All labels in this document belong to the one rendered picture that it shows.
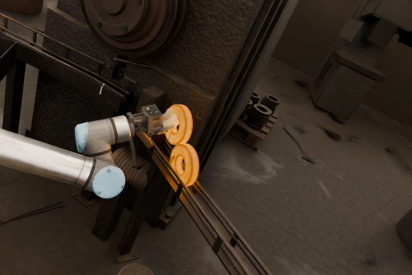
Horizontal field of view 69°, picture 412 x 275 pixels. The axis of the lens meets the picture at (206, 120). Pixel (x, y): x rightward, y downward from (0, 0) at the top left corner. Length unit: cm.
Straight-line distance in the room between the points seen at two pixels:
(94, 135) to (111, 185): 19
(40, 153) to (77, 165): 9
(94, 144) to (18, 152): 24
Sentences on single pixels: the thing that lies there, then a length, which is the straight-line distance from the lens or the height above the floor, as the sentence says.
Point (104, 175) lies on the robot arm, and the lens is 89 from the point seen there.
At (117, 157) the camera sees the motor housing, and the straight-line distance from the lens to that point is 138.
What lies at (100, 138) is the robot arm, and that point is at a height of 78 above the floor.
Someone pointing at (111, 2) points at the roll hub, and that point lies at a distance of 127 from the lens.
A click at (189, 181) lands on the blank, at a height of 71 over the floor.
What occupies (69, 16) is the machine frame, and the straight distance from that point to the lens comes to 172.
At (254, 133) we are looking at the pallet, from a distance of 295.
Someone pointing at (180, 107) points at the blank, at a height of 88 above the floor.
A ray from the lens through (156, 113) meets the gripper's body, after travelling 106.
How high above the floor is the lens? 139
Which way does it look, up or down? 27 degrees down
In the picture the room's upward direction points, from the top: 25 degrees clockwise
